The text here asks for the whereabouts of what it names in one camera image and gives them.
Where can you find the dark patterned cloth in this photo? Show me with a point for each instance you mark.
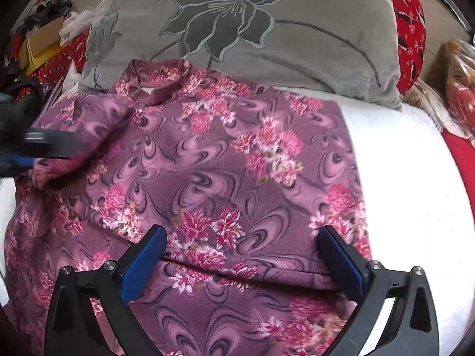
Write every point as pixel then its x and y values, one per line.
pixel 48 7

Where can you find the plain red cloth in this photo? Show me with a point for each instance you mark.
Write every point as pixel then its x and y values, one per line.
pixel 464 163

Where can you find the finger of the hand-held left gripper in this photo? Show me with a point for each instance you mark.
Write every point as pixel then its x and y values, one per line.
pixel 52 144

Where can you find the red patterned pillow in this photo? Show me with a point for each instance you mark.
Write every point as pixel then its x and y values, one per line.
pixel 408 37

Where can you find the purple floral fleece garment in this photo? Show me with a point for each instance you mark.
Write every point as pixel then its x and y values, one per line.
pixel 207 163

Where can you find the red floral cloth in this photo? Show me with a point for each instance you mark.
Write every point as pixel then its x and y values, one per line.
pixel 55 63

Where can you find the clear plastic bag of toys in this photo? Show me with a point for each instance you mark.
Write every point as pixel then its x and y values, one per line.
pixel 460 81

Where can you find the cardboard box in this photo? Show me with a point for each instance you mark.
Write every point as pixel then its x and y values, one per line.
pixel 44 31

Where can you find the white quilted bedsheet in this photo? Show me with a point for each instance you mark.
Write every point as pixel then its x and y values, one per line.
pixel 400 193

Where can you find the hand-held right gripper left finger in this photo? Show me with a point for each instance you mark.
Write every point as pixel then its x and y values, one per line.
pixel 143 263

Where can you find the white plastic bag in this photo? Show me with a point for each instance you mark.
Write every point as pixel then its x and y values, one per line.
pixel 76 24

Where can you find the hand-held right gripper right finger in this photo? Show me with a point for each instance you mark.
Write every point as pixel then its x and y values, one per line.
pixel 343 263

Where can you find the beige patterned cloth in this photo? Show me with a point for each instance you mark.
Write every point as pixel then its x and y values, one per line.
pixel 426 100

